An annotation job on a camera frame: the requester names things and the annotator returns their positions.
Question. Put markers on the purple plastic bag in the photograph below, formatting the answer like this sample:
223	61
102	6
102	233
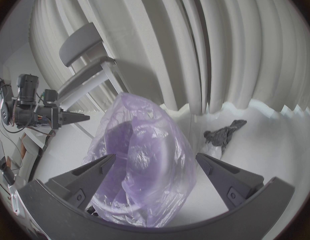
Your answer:
177	144

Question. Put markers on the white trash bin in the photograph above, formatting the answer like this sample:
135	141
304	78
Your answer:
145	159

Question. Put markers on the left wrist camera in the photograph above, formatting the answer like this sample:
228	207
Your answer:
50	96

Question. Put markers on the grey padded white chair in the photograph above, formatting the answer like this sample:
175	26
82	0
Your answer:
80	41

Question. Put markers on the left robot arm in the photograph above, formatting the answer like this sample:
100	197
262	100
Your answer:
27	86

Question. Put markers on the black plastic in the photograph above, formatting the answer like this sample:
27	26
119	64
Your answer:
222	134

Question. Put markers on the clear printed wrapper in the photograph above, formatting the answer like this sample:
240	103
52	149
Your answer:
213	152

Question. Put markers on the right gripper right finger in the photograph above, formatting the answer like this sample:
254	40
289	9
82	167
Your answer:
227	184

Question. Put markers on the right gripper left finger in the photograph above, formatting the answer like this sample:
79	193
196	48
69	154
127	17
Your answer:
90	179

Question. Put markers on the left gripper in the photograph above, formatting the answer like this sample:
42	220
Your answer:
56	117

